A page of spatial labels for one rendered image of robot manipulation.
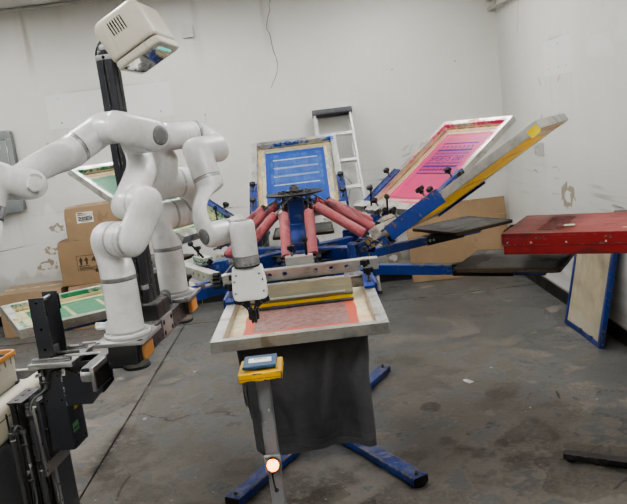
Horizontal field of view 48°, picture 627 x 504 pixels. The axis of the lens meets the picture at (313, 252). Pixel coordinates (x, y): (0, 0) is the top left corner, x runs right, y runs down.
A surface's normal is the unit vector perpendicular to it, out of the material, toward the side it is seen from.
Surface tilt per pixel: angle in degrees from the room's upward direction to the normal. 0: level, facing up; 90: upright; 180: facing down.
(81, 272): 90
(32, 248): 90
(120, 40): 90
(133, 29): 90
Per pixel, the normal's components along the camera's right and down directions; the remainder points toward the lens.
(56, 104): 0.01, 0.18
